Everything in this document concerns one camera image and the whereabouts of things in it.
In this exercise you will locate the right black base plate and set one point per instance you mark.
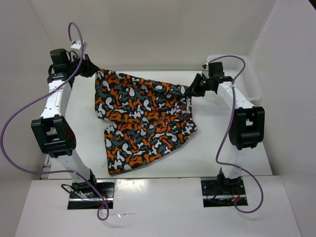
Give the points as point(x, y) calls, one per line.
point(214, 196)

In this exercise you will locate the white plastic basket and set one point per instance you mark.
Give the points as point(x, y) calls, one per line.
point(247, 82)

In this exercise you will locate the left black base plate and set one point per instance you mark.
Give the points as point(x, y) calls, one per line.
point(78, 200)

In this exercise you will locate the orange camouflage shorts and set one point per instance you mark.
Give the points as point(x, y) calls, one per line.
point(149, 119)

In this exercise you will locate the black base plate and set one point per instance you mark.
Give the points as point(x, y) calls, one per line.
point(78, 200)
point(214, 196)

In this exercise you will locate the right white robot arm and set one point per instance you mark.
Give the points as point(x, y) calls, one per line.
point(246, 125)

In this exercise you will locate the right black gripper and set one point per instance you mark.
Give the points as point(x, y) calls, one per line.
point(194, 91)

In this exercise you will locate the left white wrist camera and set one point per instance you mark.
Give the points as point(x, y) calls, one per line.
point(77, 46)

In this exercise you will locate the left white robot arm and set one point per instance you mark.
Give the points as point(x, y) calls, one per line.
point(52, 132)

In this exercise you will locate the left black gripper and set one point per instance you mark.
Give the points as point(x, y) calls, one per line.
point(90, 68)

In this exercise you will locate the aluminium rail at table edge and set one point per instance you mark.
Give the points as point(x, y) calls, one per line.
point(46, 168)

